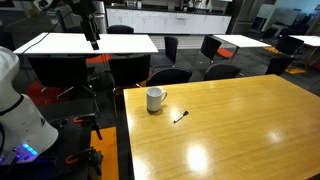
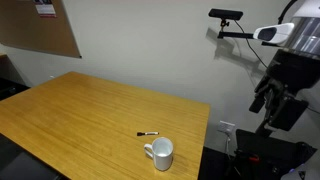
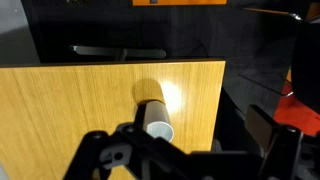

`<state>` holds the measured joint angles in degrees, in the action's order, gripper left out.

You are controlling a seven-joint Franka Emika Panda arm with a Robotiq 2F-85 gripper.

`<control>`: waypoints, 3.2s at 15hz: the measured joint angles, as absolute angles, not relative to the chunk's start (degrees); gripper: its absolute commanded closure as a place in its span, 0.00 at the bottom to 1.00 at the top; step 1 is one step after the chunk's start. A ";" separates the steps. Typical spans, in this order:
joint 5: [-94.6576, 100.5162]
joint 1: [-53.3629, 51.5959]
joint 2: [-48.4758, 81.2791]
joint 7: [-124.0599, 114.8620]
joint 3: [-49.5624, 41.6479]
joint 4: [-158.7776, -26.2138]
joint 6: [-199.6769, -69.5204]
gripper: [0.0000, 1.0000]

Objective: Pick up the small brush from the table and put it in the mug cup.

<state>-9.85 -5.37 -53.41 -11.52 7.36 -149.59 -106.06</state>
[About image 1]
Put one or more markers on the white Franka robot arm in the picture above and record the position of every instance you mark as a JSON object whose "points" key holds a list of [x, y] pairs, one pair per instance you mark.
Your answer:
{"points": [[23, 126]]}

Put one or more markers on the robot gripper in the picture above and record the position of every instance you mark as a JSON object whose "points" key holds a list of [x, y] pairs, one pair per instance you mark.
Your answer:
{"points": [[90, 30]]}

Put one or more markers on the orange black clamp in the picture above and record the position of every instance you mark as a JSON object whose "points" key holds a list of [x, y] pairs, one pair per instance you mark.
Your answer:
{"points": [[87, 119], [90, 156]]}

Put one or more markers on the white board panel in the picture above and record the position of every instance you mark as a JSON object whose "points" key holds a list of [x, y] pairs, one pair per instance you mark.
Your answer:
{"points": [[265, 11]]}

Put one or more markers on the white kitchen cabinet counter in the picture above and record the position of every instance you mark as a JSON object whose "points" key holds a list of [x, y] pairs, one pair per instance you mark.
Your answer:
{"points": [[166, 21]]}

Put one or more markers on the small white table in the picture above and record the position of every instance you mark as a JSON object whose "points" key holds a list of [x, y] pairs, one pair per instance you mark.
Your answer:
{"points": [[308, 40], [240, 40]]}

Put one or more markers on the white ceramic mug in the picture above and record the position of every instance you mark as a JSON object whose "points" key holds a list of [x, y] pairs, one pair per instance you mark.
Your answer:
{"points": [[154, 99]]}

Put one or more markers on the black office chair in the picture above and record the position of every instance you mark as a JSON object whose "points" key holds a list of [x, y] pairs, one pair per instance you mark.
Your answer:
{"points": [[289, 45], [168, 77], [221, 71], [270, 32], [278, 65], [171, 48], [210, 46], [56, 71], [120, 29], [130, 70]]}

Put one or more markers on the large white table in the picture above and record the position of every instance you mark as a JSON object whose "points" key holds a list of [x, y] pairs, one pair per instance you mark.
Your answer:
{"points": [[66, 43]]}

